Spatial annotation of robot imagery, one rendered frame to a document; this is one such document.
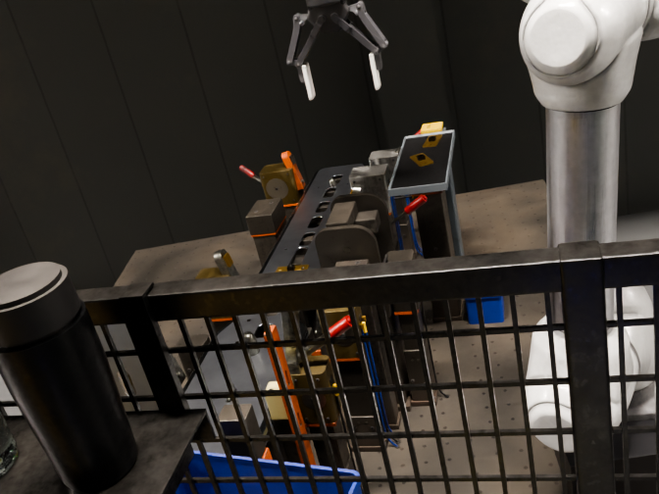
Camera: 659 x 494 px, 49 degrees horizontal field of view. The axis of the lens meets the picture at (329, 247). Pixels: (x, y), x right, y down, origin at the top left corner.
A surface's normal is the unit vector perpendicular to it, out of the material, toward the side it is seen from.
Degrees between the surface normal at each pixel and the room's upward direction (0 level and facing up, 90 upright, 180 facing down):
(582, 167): 89
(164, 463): 0
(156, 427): 0
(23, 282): 0
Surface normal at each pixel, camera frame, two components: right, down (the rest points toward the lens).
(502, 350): -0.21, -0.88
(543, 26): -0.50, 0.40
